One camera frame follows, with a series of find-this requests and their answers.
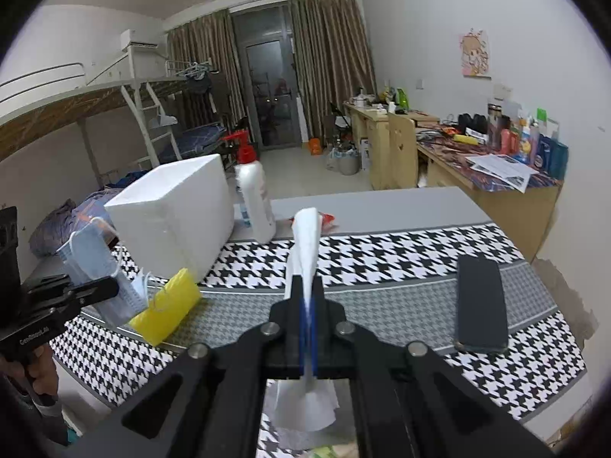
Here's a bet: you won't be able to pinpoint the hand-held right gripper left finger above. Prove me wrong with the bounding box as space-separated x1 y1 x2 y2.
71 287 307 458

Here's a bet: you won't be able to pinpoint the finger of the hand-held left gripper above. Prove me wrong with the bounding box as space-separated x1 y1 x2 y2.
0 274 120 355

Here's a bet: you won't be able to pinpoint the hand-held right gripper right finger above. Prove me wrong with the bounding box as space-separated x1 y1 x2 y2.
309 290 557 458

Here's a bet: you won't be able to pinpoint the blue face mask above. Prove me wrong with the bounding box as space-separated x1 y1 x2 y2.
56 217 154 327

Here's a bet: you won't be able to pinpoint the yellow sponge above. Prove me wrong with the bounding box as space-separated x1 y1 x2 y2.
129 268 202 347

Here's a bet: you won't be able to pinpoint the white tissue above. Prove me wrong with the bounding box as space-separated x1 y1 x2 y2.
271 207 341 432

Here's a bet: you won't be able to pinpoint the white foam box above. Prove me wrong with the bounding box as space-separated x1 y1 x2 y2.
104 153 236 283

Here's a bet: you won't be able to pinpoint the person's left hand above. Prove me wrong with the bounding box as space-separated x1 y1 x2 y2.
21 343 60 404

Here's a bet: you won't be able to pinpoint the blue plaid quilt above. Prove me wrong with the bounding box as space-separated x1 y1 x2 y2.
29 184 146 259

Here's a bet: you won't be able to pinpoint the red snack packet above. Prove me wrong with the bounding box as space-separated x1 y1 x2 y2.
289 212 338 234

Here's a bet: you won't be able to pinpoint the houndstooth tablecloth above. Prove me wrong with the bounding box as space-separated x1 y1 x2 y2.
50 222 588 458

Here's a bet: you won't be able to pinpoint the white red pump bottle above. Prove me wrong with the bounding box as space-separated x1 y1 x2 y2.
223 129 278 244

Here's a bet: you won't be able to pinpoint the white metal bunk bed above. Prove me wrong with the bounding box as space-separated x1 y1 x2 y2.
162 60 230 165
0 60 168 268

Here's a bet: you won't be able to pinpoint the grey bucket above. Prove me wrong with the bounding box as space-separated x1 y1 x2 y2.
327 145 362 175

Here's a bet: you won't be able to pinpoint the black phone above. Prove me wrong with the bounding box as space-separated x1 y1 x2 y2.
453 254 511 355

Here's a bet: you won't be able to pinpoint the white bed ladder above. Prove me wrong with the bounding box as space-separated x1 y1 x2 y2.
120 81 183 169

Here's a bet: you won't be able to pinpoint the blue mattress cover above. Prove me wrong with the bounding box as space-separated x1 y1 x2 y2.
157 123 228 163

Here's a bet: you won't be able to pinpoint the small wooden desk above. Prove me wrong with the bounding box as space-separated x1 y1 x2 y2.
344 99 441 190

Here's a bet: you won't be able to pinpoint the wooden chair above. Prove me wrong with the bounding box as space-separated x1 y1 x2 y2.
386 111 419 190

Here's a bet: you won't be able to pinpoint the folded black chair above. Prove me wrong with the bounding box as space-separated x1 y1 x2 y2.
323 102 355 148

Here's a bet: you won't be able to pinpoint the patterned desk cover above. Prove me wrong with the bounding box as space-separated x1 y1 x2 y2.
417 126 560 195

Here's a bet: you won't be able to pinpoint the large wooden desk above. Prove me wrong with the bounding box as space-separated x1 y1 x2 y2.
414 126 563 264

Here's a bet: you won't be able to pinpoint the hanging dark clothes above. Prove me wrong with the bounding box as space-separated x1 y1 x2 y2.
181 61 217 95

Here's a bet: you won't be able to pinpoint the white air conditioner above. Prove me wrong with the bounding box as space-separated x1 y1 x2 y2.
120 29 160 51

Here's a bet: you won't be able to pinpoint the glass balcony door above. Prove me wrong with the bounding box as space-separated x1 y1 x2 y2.
231 2 305 150

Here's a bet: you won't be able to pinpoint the printed paper sheets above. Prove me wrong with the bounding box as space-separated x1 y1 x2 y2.
465 153 541 194

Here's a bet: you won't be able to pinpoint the black pouch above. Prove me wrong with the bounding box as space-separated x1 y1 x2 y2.
457 113 489 137

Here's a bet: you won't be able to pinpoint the brown curtain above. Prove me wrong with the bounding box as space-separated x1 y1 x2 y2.
288 0 378 143
165 8 249 140

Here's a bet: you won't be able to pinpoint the dark thermos flask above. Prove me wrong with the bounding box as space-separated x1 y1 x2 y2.
487 99 505 148

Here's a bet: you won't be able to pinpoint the row of toiletry bottles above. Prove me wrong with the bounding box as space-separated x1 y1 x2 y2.
499 107 570 178

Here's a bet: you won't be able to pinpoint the pink wall poster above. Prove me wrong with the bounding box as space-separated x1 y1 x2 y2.
459 29 492 78

